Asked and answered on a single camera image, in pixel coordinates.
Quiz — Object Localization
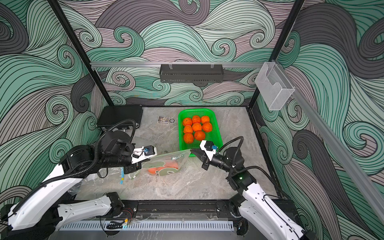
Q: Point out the green plastic basket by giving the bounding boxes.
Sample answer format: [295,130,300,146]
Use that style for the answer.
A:
[178,109,223,151]

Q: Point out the blue-zip clear bag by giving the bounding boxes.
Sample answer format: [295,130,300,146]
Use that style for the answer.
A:
[67,167,137,196]

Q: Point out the orange taken out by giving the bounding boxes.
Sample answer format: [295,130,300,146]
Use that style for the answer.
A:
[192,123,202,132]
[192,116,201,124]
[202,122,213,133]
[183,133,195,144]
[183,125,194,134]
[194,131,206,141]
[182,118,193,127]
[201,116,210,124]

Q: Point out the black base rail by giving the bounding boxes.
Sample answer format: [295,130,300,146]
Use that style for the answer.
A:
[121,200,240,219]

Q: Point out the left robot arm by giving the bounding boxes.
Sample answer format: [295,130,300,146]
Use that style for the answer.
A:
[1,119,158,240]

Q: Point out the black case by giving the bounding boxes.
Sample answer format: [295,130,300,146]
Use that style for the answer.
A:
[97,105,143,129]

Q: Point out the clear acrylic wall holder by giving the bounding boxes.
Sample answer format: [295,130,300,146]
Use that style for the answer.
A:
[255,62,295,111]

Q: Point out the small card box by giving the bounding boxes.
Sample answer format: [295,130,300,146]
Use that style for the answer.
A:
[158,116,170,124]

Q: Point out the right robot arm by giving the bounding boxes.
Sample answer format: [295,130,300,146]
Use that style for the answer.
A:
[191,136,318,240]

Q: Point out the black wall tray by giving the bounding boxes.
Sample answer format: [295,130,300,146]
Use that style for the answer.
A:
[160,64,224,86]

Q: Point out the white slotted cable duct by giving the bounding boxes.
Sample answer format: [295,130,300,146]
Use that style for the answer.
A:
[60,220,235,232]

